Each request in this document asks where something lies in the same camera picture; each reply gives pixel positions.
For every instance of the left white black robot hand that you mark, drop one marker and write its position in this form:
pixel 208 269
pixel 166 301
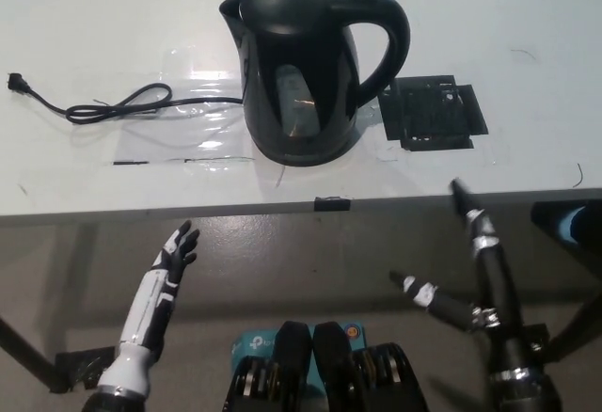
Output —
pixel 157 299

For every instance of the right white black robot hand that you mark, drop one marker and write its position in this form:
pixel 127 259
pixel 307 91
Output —
pixel 498 289

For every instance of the black electric kettle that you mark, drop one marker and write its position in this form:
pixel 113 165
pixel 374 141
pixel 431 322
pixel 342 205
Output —
pixel 301 54

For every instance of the black table leg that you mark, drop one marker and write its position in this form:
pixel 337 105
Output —
pixel 23 346
pixel 576 329

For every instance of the black object with blue patch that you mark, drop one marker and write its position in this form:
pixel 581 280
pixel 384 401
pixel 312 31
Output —
pixel 555 219

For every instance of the teal router box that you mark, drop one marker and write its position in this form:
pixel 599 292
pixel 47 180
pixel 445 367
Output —
pixel 254 346

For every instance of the clear plastic sheet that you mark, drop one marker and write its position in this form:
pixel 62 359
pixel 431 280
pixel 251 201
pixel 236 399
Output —
pixel 188 115

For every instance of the square black tape patch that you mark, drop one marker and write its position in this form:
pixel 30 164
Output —
pixel 432 115

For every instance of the small black tape piece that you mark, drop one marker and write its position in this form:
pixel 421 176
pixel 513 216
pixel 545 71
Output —
pixel 331 202

